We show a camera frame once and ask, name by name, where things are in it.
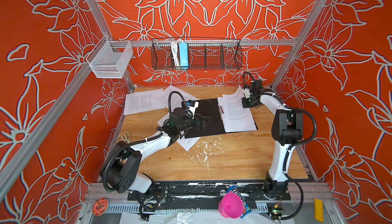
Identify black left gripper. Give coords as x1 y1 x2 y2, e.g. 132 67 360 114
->
177 112 211 134

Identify blue folder black inside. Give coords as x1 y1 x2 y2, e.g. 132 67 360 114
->
181 97 258 139

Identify printed paper sheet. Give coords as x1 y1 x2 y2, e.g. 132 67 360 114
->
218 86 253 123
219 99 257 133
157 114 201 151
123 89 165 116

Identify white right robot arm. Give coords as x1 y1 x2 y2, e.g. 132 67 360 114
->
242 72 317 200

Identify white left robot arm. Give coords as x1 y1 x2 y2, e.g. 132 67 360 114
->
100 91 212 193

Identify metal folder clip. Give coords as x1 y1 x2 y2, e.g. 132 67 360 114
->
218 104 225 121

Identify printed paper sheet angled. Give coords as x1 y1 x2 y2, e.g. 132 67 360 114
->
155 85 199 109

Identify blue box in basket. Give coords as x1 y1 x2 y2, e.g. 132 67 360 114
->
179 42 189 69

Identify pink funnel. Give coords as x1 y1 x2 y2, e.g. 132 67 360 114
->
218 192 244 219

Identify blue candy bag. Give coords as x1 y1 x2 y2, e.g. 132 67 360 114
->
227 185 252 218

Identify yellow block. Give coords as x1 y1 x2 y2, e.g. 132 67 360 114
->
314 198 324 223

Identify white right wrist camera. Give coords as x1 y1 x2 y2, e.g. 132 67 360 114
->
243 88 251 98

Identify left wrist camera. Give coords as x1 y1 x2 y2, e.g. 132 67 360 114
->
185 100 199 115

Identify black wire wall basket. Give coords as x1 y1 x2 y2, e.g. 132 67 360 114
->
151 38 244 71

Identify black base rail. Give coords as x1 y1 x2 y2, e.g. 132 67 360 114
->
128 180 295 212

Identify scissors with cream handles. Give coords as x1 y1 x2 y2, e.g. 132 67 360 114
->
117 131 132 144

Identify white cable bundle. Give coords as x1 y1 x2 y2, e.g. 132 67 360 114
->
170 39 180 68

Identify white mesh wall basket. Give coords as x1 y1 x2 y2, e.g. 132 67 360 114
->
86 36 134 78

